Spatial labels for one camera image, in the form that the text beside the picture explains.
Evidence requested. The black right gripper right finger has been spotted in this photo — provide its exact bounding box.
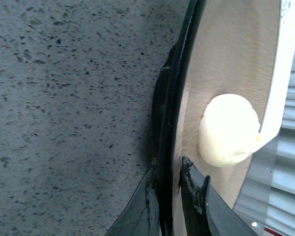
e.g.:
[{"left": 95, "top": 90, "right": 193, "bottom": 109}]
[{"left": 180, "top": 156, "right": 256, "bottom": 236}]

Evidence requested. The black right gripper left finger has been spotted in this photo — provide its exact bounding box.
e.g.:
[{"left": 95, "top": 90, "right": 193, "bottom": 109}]
[{"left": 106, "top": 168, "right": 160, "bottom": 236}]

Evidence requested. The white steamed bun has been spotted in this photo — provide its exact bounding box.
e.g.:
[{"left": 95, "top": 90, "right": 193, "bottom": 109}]
[{"left": 197, "top": 94, "right": 261, "bottom": 167}]

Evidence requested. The beige plate with black rim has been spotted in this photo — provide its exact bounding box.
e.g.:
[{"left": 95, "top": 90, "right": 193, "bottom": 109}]
[{"left": 152, "top": 0, "right": 281, "bottom": 236}]

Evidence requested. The white rectangular tray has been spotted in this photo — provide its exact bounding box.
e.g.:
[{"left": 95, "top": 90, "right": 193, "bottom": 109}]
[{"left": 253, "top": 0, "right": 295, "bottom": 152}]

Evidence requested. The grey curtain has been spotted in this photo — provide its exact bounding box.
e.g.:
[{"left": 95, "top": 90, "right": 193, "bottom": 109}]
[{"left": 234, "top": 52, "right": 295, "bottom": 236}]

